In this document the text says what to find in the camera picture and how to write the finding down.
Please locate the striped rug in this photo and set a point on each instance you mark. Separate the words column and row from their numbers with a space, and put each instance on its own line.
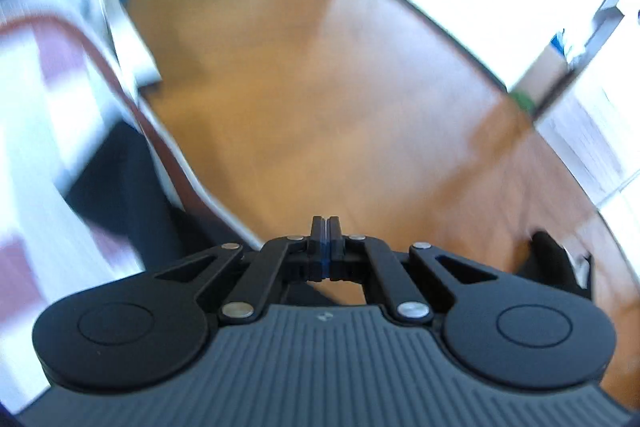
column 40, row 107

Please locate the black garment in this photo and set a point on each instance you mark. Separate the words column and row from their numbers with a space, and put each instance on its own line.
column 125, row 197

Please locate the small green object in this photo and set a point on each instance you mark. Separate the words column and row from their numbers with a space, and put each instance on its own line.
column 522, row 99

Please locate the white drawer cabinet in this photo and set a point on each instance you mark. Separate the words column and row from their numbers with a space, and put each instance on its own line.
column 600, row 147

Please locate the cardboard box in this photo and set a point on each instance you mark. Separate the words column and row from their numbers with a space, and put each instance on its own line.
column 545, row 72

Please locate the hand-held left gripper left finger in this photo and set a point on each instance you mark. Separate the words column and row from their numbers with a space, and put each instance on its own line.
column 317, row 242

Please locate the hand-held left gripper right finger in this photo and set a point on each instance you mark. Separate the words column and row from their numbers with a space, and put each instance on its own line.
column 335, row 242

